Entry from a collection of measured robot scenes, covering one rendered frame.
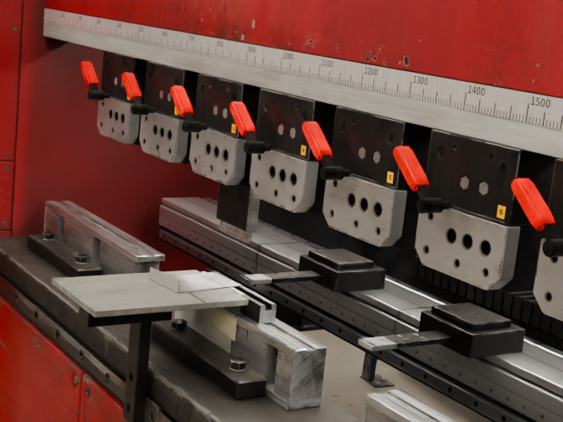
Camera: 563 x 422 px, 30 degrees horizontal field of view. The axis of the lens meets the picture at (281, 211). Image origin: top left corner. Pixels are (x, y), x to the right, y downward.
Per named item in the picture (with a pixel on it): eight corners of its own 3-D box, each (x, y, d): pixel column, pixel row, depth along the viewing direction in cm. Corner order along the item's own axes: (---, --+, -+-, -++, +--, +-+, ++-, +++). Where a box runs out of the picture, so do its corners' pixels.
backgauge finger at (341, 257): (225, 279, 184) (229, 251, 183) (345, 271, 199) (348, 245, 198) (261, 299, 175) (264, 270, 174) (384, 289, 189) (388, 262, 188)
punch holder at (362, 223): (320, 223, 146) (333, 105, 143) (369, 222, 151) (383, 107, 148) (386, 250, 134) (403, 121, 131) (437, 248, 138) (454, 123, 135)
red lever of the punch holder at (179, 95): (170, 83, 175) (187, 126, 170) (192, 84, 177) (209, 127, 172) (166, 90, 176) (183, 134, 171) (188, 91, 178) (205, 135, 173)
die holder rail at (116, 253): (43, 240, 243) (44, 200, 241) (67, 239, 246) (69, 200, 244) (133, 303, 202) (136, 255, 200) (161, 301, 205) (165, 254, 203)
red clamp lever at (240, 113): (229, 99, 159) (250, 148, 154) (252, 100, 161) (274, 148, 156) (224, 106, 160) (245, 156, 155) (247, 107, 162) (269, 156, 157)
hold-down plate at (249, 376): (150, 337, 183) (152, 321, 183) (178, 335, 186) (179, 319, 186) (235, 400, 159) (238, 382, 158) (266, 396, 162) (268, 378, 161)
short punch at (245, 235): (214, 230, 178) (219, 175, 177) (224, 229, 180) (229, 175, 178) (245, 244, 170) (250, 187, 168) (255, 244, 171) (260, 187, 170)
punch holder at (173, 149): (137, 149, 195) (145, 60, 192) (178, 150, 200) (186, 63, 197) (174, 164, 183) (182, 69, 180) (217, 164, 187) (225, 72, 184)
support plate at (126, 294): (51, 284, 169) (51, 278, 169) (195, 275, 183) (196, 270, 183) (95, 317, 154) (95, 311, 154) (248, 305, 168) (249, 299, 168)
